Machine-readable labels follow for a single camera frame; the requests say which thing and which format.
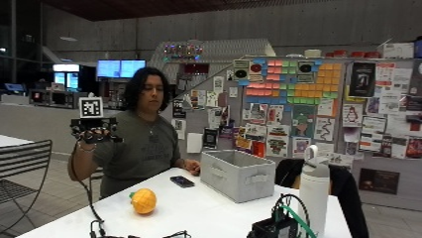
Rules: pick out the black metal chair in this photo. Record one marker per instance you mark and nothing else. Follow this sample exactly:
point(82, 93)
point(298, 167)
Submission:
point(21, 181)

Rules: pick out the cluster of coloured sticky notes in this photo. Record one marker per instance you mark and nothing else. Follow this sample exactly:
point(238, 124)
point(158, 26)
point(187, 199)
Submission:
point(291, 82)

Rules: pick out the black smartphone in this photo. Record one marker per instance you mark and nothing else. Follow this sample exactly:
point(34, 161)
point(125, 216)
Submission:
point(181, 181)

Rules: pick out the white cardboard box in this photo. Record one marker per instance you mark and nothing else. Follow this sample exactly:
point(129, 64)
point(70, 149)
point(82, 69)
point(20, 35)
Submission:
point(396, 50)

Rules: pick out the white round container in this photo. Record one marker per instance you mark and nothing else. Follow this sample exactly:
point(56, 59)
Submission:
point(311, 53)

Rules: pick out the red container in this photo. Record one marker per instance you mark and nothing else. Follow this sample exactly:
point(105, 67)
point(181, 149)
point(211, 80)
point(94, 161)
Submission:
point(356, 54)
point(339, 53)
point(371, 54)

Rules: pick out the group of paper posters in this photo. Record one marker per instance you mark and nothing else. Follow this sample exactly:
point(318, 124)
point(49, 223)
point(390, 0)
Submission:
point(307, 129)

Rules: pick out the white water bottle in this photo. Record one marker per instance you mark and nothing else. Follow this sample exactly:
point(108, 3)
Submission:
point(313, 191)

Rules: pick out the grey notice board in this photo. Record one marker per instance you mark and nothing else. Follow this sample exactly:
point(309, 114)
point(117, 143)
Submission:
point(307, 109)

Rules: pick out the dark sign panel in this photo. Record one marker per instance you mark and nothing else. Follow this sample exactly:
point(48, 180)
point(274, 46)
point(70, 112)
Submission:
point(378, 181)

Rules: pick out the blue wall monitor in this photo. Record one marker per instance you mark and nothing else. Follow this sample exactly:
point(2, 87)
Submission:
point(132, 68)
point(108, 68)

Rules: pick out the black framed poster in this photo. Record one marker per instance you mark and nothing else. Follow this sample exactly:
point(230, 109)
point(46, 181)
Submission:
point(362, 79)

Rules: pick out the grey fabric storage bin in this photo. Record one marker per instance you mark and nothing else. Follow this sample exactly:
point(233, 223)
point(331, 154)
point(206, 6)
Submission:
point(237, 175)

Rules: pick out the orange pineapple toy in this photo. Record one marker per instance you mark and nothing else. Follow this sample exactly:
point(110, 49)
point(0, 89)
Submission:
point(142, 200)

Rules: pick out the white marker cube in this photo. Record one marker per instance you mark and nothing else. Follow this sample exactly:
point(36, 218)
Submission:
point(90, 106)

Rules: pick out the the person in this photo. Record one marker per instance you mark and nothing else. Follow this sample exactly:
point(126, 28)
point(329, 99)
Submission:
point(140, 148)

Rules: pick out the black electronics box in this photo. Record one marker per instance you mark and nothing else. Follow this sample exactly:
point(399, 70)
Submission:
point(274, 228)

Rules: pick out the lit drinks fridge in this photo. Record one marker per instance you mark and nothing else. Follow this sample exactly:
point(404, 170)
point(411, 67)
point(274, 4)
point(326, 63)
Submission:
point(66, 77)

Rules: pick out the white side table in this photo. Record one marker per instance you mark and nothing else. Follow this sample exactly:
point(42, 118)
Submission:
point(10, 140)

